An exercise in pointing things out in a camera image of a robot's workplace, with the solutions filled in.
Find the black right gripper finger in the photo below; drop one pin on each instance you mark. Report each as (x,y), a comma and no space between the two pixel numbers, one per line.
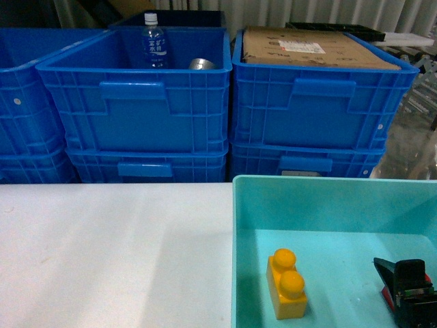
(386,270)

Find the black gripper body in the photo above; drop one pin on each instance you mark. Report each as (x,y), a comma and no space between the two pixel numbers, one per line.
(414,297)

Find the red toy block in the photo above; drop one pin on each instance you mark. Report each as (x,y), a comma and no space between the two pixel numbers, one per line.
(387,298)

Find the yellow toy block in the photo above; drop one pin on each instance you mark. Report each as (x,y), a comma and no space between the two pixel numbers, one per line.
(286,285)

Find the cardboard box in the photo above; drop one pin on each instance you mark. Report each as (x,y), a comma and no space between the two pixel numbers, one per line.
(294,47)

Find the turquoise plastic tray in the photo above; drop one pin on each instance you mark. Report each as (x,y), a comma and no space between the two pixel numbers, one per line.
(336,227)

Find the lower right blue crate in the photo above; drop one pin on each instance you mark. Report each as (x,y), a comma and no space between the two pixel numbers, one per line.
(248,159)

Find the expandable roller conveyor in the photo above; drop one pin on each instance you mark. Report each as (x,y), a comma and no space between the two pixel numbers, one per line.
(422,96)

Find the blue crate with cardboard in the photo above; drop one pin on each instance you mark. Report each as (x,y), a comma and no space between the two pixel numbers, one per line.
(316,107)

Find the silver metal can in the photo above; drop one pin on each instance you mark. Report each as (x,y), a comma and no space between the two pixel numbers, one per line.
(201,64)

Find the lower middle blue crate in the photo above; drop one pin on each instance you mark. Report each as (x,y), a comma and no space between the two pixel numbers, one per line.
(142,167)

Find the water bottle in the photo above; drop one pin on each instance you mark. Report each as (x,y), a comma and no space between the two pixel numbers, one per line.
(154,43)

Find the blue crate with bottle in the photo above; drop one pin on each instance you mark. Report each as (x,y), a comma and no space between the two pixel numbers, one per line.
(109,100)

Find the far left lower crate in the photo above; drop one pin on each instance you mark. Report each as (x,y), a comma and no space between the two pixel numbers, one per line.
(53,168)

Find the far left blue crate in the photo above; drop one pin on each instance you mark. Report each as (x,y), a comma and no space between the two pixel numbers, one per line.
(30,123)

